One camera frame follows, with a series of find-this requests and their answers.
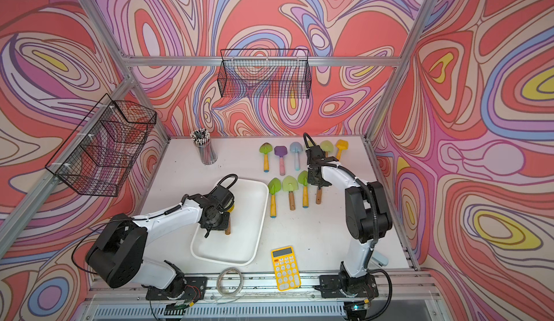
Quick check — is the green wooden-handle shovel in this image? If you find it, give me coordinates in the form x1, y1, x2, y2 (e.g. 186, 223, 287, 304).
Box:
315, 186, 323, 204
320, 140, 335, 157
282, 175, 299, 211

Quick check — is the light blue shovel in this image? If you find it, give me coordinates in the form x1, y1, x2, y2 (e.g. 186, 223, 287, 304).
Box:
289, 142, 304, 170

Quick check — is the yellow shovel wooden handle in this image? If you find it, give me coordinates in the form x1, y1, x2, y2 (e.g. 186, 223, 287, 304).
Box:
224, 206, 235, 235

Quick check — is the purple shovel pink handle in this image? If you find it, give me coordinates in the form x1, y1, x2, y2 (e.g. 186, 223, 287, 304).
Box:
274, 145, 288, 176

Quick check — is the green shovel blue-tip handle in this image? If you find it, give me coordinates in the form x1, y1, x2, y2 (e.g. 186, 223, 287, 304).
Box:
268, 178, 282, 218

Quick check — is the green shovel yellow handle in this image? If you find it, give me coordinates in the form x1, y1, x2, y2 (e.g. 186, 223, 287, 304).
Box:
259, 142, 273, 172

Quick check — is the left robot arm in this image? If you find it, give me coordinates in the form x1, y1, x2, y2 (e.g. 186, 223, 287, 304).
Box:
85, 185, 235, 299

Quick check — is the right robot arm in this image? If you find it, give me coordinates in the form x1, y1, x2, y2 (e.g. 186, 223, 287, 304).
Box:
306, 145, 392, 280

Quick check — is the white storage tray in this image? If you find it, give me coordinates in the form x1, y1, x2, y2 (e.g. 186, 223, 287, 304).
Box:
190, 178, 269, 266

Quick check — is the metal pen cup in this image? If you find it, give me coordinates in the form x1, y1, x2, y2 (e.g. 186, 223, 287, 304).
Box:
190, 129, 217, 165

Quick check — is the yellow calculator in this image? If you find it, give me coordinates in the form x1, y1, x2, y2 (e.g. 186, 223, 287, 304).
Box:
271, 246, 302, 292

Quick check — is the coiled grey cable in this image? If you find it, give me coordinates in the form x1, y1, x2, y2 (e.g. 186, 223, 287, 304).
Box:
216, 266, 245, 296

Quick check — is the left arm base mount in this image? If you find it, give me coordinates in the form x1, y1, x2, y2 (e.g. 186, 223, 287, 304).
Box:
146, 276, 208, 304

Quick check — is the black wire basket back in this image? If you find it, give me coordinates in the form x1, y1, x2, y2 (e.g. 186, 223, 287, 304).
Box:
217, 48, 312, 99

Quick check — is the black wire basket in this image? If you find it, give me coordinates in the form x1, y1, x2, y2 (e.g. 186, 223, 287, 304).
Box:
217, 48, 312, 99
45, 95, 157, 197

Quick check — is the black wire basket left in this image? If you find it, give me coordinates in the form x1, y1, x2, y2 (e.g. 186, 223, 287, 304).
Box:
45, 95, 157, 197

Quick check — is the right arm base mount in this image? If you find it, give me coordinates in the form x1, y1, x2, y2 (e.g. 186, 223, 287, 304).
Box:
315, 273, 379, 300

